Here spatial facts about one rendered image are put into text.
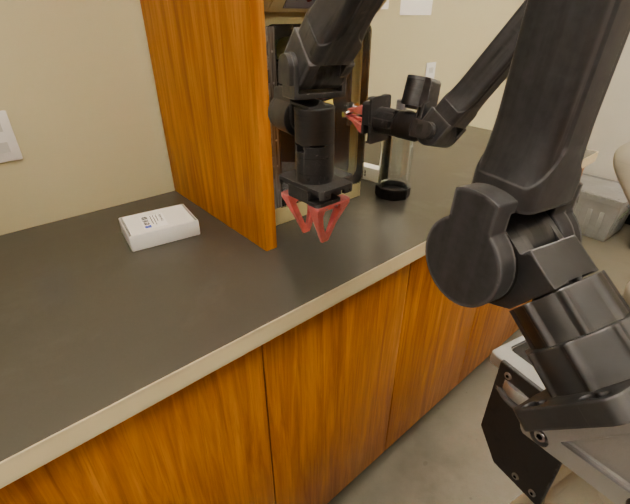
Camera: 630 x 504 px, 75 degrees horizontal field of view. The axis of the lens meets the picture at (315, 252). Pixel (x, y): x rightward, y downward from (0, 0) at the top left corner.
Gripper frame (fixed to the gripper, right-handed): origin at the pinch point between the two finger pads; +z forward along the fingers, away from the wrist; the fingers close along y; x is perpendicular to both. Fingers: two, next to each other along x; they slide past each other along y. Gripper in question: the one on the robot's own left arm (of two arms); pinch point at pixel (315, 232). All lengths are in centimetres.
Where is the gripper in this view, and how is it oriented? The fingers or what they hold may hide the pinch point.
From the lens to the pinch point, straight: 66.0
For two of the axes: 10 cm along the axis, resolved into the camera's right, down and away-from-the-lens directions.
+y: -6.5, -3.8, 6.6
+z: 0.1, 8.7, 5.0
